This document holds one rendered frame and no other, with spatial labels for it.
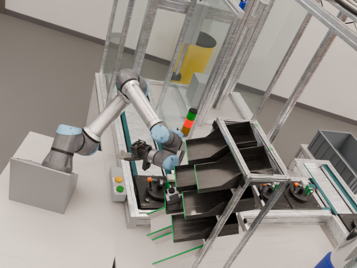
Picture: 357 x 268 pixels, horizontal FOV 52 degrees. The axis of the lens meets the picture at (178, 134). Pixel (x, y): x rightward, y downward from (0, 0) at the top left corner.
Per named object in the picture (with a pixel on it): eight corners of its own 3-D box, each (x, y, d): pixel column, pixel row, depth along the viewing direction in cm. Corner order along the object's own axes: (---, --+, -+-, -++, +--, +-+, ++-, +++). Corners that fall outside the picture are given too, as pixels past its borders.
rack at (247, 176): (178, 294, 173) (246, 179, 126) (162, 229, 199) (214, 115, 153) (217, 290, 181) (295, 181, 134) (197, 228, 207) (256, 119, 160)
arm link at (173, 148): (178, 129, 170) (170, 151, 168) (186, 134, 180) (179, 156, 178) (164, 124, 173) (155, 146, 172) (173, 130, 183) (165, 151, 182)
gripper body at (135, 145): (138, 138, 189) (154, 143, 182) (142, 151, 194) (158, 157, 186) (127, 145, 185) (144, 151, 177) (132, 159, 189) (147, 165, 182)
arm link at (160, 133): (120, 56, 178) (171, 131, 158) (131, 65, 188) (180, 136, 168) (103, 72, 180) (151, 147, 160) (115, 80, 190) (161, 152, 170)
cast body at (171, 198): (168, 204, 169) (166, 195, 165) (166, 198, 172) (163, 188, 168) (185, 200, 170) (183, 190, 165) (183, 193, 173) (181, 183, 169)
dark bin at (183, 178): (176, 191, 156) (173, 179, 151) (174, 169, 166) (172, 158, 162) (241, 182, 155) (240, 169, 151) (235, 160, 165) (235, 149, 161)
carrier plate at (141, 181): (140, 210, 193) (141, 208, 192) (133, 177, 211) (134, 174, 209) (181, 210, 202) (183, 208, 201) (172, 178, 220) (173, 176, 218)
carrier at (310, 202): (290, 210, 230) (300, 197, 223) (274, 182, 247) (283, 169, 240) (321, 210, 239) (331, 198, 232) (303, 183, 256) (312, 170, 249)
